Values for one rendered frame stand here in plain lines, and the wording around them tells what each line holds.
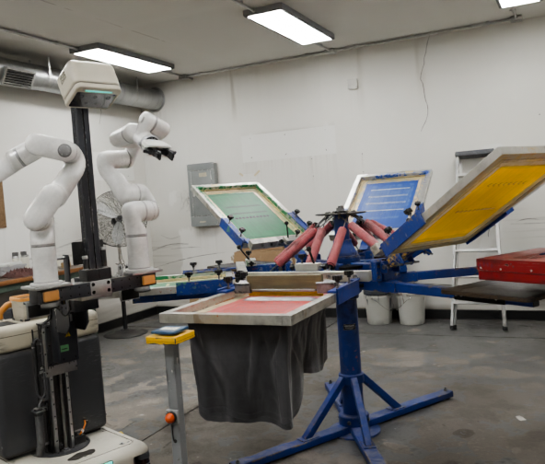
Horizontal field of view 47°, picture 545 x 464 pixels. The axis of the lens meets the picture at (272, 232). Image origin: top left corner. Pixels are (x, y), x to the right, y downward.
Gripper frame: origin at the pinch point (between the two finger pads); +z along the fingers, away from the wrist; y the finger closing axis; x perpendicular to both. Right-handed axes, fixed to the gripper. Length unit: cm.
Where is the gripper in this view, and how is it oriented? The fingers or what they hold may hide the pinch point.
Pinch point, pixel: (165, 156)
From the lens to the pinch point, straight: 256.4
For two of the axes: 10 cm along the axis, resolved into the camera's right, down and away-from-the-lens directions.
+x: -1.9, 9.3, 3.3
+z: 5.1, 3.8, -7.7
